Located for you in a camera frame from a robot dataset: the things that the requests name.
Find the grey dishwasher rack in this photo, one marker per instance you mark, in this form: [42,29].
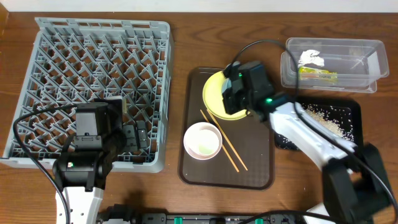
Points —
[79,60]

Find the light blue bowl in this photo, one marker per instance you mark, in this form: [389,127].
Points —
[231,75]

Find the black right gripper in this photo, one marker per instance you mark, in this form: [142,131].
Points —
[230,96]

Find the green yellow snack wrapper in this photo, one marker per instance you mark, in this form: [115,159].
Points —
[307,73]

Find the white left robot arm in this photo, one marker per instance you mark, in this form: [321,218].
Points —
[81,174]

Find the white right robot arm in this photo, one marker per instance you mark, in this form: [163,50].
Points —
[354,180]

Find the pink white bowl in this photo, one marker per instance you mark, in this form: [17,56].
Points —
[201,142]

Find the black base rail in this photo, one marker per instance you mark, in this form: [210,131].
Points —
[128,214]

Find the wooden chopstick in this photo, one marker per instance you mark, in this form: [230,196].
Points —
[218,134]
[227,139]

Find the pile of rice scraps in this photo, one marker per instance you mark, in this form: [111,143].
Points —
[335,118]

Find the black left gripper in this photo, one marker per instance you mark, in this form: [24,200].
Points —
[137,134]

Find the right wooden chopstick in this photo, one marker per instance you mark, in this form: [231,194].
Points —
[227,139]

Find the black plastic tray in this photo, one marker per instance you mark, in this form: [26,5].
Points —
[347,103]

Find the white napkin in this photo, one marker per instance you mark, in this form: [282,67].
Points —
[311,57]

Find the yellow plate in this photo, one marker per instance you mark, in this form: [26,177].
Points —
[213,100]

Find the clear plastic bin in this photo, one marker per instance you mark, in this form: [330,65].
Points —
[359,63]

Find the left wooden chopstick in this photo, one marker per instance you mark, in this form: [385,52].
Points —
[218,134]

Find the brown serving tray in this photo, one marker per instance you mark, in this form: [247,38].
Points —
[254,143]

